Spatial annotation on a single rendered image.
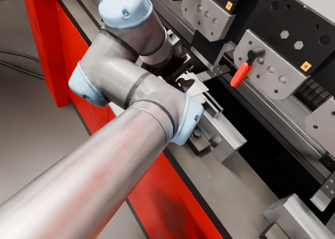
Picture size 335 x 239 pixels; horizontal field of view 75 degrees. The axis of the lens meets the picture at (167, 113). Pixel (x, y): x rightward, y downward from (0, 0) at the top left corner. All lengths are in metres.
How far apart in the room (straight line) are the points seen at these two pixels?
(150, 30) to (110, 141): 0.22
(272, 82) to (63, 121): 1.53
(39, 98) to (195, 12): 1.56
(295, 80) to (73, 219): 0.41
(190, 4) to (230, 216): 0.57
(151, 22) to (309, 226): 0.59
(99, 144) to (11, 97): 1.79
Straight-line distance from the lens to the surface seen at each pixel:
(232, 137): 0.67
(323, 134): 0.49
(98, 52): 0.36
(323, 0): 0.44
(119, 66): 0.35
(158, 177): 0.84
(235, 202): 0.69
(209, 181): 0.68
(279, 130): 0.86
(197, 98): 0.66
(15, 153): 1.71
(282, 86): 0.48
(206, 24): 0.57
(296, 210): 0.67
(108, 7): 0.37
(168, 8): 1.12
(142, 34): 0.37
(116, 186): 0.21
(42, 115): 1.84
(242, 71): 0.48
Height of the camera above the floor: 1.45
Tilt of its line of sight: 50 degrees down
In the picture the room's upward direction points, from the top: 22 degrees clockwise
